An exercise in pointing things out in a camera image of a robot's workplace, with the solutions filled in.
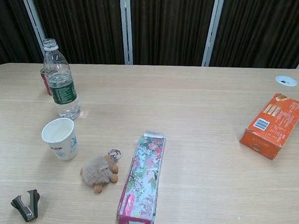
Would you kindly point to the red soda can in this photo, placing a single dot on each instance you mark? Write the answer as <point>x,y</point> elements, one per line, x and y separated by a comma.
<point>45,84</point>

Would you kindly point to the transparent plastic water bottle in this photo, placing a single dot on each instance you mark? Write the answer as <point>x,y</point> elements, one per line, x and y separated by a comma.
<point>63,94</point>

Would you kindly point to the white paper cup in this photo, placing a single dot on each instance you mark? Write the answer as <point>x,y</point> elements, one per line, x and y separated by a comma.
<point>63,148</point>

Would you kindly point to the long floral pink box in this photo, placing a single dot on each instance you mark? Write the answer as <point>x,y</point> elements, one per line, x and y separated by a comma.
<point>144,171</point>

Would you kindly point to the black staple remover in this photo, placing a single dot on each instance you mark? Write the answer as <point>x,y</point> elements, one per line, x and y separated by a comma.
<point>31,206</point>

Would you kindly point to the dark pleated curtain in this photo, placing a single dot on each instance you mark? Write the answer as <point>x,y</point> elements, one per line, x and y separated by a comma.
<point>173,28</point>

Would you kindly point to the orange cardboard box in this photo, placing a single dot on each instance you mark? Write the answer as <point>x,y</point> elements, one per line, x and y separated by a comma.
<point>275,127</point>

